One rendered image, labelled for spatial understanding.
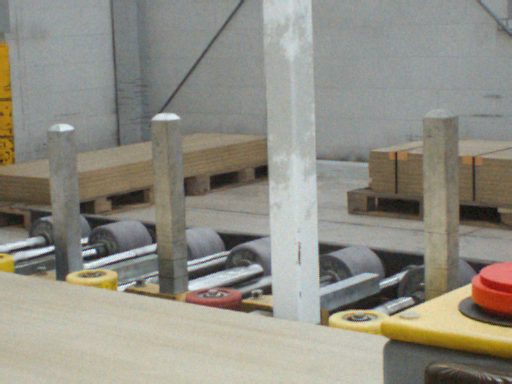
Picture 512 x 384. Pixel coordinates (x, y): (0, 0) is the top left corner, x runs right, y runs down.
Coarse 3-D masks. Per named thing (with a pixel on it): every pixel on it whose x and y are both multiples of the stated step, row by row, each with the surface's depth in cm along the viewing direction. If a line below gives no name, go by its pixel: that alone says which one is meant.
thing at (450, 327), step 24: (408, 312) 36; (432, 312) 36; (456, 312) 36; (480, 312) 35; (408, 336) 35; (432, 336) 34; (456, 336) 34; (480, 336) 33; (504, 336) 33; (384, 360) 36; (408, 360) 35; (432, 360) 35; (456, 360) 34; (480, 360) 34; (504, 360) 33
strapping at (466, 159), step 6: (402, 150) 733; (498, 150) 714; (390, 156) 731; (396, 156) 728; (402, 156) 725; (462, 156) 698; (468, 156) 695; (474, 156) 693; (480, 156) 692; (396, 162) 729; (462, 162) 698; (468, 162) 696; (474, 162) 693; (480, 162) 690; (396, 168) 729; (474, 168) 694; (396, 174) 730; (474, 174) 694; (396, 180) 731; (474, 180) 695; (396, 186) 731; (474, 186) 695; (396, 192) 732; (474, 192) 696; (474, 198) 697
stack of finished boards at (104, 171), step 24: (144, 144) 903; (192, 144) 890; (216, 144) 883; (240, 144) 890; (264, 144) 911; (0, 168) 796; (24, 168) 791; (48, 168) 786; (96, 168) 776; (120, 168) 790; (144, 168) 807; (192, 168) 846; (216, 168) 867; (0, 192) 769; (24, 192) 755; (48, 192) 741; (96, 192) 772
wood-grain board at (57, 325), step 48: (0, 288) 184; (48, 288) 183; (96, 288) 182; (0, 336) 157; (48, 336) 156; (96, 336) 155; (144, 336) 154; (192, 336) 153; (240, 336) 152; (288, 336) 151; (336, 336) 151; (384, 336) 150
